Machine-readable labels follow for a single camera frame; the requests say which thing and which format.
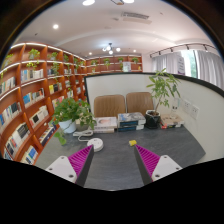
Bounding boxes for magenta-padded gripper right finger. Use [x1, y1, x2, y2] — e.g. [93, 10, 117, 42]
[133, 144, 183, 186]

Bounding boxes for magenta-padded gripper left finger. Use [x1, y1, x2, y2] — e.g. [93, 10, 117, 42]
[45, 144, 95, 188]

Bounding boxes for round white power strip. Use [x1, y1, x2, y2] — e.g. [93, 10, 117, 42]
[86, 137, 105, 153]

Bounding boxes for tall plant in black pot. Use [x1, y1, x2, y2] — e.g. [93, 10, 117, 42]
[144, 68, 182, 130]

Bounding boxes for dark blue-spined book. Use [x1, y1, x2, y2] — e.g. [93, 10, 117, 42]
[117, 124, 146, 132]

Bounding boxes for thin white book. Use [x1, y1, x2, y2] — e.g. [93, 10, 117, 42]
[93, 128, 116, 134]

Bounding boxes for pothos plant in white pot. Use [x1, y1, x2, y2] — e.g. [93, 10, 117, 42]
[49, 97, 98, 146]

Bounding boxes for thick book with dark cover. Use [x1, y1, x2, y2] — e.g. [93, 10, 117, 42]
[117, 111, 147, 128]

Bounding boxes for thick white book with face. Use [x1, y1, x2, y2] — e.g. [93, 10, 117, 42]
[94, 116, 118, 130]

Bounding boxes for tan leather chair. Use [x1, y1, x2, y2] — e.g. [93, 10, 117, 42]
[125, 91, 155, 116]
[93, 94, 127, 118]

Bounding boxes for wooden bookshelf unit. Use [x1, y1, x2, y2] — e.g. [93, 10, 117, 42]
[0, 42, 144, 166]

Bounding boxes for white curtains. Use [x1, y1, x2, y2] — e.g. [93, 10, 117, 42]
[151, 49, 224, 91]

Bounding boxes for cluster ceiling lamp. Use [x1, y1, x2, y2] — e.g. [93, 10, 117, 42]
[102, 42, 122, 56]

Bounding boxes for ceiling air vent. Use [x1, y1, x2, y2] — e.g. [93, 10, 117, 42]
[120, 11, 150, 24]

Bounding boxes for white wall socket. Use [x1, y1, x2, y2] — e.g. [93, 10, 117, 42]
[181, 98, 192, 115]
[189, 104, 200, 120]

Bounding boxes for black track light rail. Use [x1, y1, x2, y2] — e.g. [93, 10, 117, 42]
[149, 42, 218, 58]

